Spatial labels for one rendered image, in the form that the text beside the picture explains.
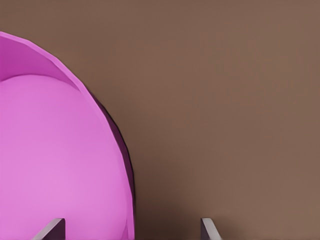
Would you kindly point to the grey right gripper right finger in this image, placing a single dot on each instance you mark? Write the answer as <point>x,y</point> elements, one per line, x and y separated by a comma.
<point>209,230</point>

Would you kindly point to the pink plate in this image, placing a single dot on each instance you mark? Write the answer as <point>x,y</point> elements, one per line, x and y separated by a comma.
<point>57,150</point>

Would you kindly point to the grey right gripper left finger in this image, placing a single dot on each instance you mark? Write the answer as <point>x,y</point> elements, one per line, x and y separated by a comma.
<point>51,230</point>

